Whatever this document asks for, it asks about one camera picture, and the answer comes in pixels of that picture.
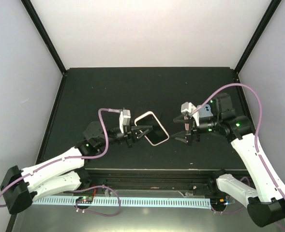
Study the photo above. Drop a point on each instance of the light blue phone case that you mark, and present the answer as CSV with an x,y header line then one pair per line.
x,y
205,111

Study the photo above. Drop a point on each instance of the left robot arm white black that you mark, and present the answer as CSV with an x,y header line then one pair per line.
x,y
20,188

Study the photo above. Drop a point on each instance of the pink phone case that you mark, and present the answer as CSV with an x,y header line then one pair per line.
x,y
157,133

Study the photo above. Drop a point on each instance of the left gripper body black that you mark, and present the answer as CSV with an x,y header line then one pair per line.
x,y
128,135

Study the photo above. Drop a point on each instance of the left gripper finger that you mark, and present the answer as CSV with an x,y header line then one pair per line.
x,y
143,127
141,133

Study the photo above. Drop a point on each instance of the left small circuit board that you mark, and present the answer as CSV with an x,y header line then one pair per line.
x,y
84,200

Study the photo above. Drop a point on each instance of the right small circuit board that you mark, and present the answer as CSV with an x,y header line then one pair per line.
x,y
223,201

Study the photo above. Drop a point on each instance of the white slotted cable duct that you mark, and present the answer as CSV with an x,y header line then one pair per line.
x,y
199,203

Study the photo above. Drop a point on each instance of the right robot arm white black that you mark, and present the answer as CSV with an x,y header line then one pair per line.
x,y
265,202

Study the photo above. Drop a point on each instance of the small circuit board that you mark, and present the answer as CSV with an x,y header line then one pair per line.
x,y
223,201
84,200

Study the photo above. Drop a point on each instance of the black frame post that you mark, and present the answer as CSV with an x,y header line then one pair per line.
x,y
44,35
264,21

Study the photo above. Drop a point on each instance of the left rear black frame post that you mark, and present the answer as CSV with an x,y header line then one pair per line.
x,y
44,35

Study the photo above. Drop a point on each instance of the blue phone black screen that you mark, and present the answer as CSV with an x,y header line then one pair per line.
x,y
158,113

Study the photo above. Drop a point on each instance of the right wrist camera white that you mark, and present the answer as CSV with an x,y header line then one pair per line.
x,y
188,110

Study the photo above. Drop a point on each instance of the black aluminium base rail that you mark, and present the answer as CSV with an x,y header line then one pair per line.
x,y
155,179

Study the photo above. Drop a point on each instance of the pink cased phone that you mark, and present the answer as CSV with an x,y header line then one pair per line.
x,y
187,123

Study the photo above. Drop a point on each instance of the black phone pink edge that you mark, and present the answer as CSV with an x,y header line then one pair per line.
x,y
140,111

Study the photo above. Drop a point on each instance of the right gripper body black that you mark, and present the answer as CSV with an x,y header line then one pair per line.
x,y
193,128

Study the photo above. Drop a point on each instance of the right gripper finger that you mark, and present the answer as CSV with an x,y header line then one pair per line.
x,y
180,136
180,119

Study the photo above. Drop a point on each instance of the right rear black frame post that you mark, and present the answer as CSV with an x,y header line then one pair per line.
x,y
264,21

